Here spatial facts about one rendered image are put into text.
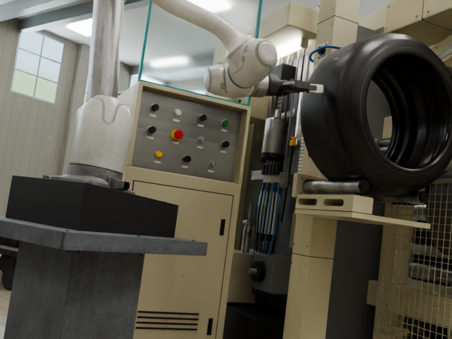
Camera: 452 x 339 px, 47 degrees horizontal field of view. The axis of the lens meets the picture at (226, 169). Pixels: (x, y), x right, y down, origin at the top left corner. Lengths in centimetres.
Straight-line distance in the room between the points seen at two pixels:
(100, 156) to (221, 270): 109
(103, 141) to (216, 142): 102
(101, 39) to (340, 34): 107
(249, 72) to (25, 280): 85
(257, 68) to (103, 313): 80
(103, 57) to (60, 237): 75
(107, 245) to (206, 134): 123
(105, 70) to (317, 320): 129
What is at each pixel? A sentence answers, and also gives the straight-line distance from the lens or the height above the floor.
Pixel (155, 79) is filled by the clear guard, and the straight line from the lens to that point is 233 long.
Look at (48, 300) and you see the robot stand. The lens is 144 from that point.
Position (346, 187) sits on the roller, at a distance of 190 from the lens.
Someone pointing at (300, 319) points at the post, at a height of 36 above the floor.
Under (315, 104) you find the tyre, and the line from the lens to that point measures 190.
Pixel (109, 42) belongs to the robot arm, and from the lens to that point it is 178.
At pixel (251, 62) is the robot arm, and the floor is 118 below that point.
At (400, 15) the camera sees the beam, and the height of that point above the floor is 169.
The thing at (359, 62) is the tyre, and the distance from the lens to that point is 187.
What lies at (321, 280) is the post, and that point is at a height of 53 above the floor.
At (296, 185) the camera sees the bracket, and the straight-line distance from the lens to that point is 210.
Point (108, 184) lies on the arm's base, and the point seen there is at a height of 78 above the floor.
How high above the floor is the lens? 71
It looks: 6 degrees up
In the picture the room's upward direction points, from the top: 7 degrees clockwise
